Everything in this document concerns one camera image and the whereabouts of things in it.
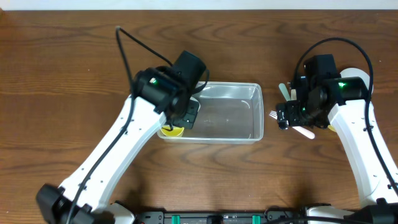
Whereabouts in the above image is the pink plastic fork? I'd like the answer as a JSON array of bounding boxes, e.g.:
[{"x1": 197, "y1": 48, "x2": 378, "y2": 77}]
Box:
[{"x1": 269, "y1": 111, "x2": 315, "y2": 139}]

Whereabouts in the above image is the grey plastic bowl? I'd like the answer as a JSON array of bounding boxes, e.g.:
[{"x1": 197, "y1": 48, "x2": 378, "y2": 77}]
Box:
[{"x1": 340, "y1": 67, "x2": 374, "y2": 94}]

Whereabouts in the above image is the clear plastic storage container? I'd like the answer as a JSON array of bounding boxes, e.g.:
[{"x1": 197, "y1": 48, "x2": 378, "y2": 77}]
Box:
[{"x1": 157, "y1": 82, "x2": 264, "y2": 144}]

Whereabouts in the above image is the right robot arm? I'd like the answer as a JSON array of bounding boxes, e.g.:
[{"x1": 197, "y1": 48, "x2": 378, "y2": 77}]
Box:
[{"x1": 275, "y1": 54, "x2": 397, "y2": 223}]

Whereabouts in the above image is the yellow plastic bowl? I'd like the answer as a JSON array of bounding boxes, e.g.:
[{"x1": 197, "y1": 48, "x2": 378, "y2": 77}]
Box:
[{"x1": 328, "y1": 125, "x2": 336, "y2": 132}]

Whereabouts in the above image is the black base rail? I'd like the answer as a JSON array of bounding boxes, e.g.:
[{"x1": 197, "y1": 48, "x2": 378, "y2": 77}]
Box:
[{"x1": 134, "y1": 208, "x2": 303, "y2": 224}]

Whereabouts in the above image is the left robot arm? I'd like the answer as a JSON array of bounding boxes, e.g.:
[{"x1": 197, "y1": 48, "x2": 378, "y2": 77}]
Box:
[{"x1": 36, "y1": 65, "x2": 207, "y2": 223}]

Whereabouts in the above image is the mint green plastic spoon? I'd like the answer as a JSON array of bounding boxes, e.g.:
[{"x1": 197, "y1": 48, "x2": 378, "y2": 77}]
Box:
[{"x1": 279, "y1": 83, "x2": 290, "y2": 101}]

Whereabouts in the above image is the white plastic cup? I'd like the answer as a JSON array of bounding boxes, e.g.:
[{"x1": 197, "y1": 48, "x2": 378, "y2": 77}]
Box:
[{"x1": 190, "y1": 96, "x2": 201, "y2": 111}]

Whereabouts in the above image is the yellow plastic cup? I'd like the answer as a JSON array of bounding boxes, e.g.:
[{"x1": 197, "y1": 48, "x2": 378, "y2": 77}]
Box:
[{"x1": 160, "y1": 126, "x2": 185, "y2": 138}]

